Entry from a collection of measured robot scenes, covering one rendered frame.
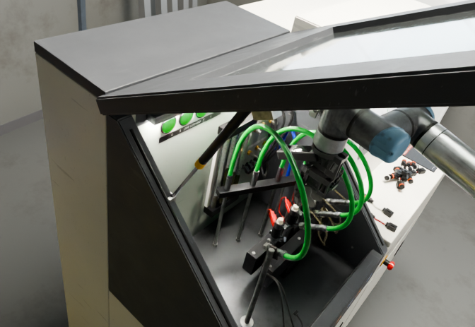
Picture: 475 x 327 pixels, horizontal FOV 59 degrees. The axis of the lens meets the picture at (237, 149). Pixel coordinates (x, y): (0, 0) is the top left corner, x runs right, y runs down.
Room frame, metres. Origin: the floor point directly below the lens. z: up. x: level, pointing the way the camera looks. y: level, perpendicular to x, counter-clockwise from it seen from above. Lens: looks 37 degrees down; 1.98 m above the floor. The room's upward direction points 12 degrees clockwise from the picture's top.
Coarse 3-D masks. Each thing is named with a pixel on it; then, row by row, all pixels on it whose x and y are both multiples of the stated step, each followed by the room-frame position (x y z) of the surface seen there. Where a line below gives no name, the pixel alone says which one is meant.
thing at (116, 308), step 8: (112, 296) 0.73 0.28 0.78; (112, 304) 0.73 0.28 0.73; (120, 304) 0.71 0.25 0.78; (112, 312) 0.73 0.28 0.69; (120, 312) 0.71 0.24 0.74; (128, 312) 0.69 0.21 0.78; (112, 320) 0.73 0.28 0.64; (120, 320) 0.71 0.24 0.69; (128, 320) 0.69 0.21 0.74; (136, 320) 0.67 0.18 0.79
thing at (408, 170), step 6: (402, 162) 1.48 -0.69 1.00; (408, 162) 1.45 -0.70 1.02; (414, 162) 1.47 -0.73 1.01; (396, 168) 1.43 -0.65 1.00; (402, 168) 1.44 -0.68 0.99; (408, 168) 1.43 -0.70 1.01; (414, 168) 1.46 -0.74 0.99; (420, 168) 1.46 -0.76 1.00; (390, 174) 1.34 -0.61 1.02; (396, 174) 1.36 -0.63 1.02; (402, 174) 1.36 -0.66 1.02; (408, 174) 1.38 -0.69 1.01; (414, 174) 1.42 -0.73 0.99; (402, 180) 1.35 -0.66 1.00; (408, 180) 1.37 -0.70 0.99; (402, 186) 1.29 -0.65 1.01
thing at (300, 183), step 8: (248, 128) 0.93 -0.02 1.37; (256, 128) 0.90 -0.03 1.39; (264, 128) 0.87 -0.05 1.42; (280, 136) 0.82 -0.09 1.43; (240, 144) 0.95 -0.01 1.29; (280, 144) 0.80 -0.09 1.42; (288, 152) 0.78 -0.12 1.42; (232, 160) 0.96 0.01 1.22; (288, 160) 0.77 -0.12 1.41; (232, 168) 0.96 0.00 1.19; (296, 168) 0.75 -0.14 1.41; (232, 176) 0.96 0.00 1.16; (296, 176) 0.73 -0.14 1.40; (304, 192) 0.71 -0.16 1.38; (304, 200) 0.70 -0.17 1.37; (304, 208) 0.69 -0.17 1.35; (304, 216) 0.68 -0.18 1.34; (304, 240) 0.66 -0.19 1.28; (304, 248) 0.65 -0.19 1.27; (288, 256) 0.68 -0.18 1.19; (296, 256) 0.66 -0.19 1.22; (304, 256) 0.65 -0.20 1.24
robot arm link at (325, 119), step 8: (328, 112) 0.81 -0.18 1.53; (336, 112) 0.80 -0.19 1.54; (344, 112) 0.79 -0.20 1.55; (352, 112) 0.79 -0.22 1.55; (320, 120) 0.83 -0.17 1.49; (328, 120) 0.81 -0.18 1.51; (336, 120) 0.79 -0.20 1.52; (344, 120) 0.78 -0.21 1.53; (320, 128) 0.82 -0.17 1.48; (328, 128) 0.80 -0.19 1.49; (336, 128) 0.79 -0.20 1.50; (344, 128) 0.78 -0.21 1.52; (328, 136) 0.80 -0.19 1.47; (336, 136) 0.79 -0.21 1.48; (344, 136) 0.80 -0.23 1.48
